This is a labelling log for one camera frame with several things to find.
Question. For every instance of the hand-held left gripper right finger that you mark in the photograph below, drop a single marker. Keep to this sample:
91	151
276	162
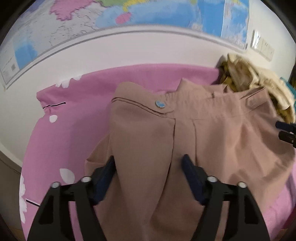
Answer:
193	178

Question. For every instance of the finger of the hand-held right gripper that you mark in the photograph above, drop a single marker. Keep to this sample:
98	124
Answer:
285	125
288	139

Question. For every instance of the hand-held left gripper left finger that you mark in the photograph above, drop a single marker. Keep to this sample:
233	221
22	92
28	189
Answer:
105	177

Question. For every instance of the dusty pink pants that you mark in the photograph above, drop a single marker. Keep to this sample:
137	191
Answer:
150	139

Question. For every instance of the cream garment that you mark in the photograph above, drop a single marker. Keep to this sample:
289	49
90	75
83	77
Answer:
268	78

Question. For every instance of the pink floral blanket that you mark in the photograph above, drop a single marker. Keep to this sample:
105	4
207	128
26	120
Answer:
76	120

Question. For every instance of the mustard brown garment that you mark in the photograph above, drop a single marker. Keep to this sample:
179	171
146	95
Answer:
229	82

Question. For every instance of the white wall socket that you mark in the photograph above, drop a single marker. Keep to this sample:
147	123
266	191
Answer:
256	39
270	53
264	47

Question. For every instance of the small blue wall map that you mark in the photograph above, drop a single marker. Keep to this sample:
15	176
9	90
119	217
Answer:
235	20

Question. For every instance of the large colourful wall map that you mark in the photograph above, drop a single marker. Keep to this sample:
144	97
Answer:
92	25

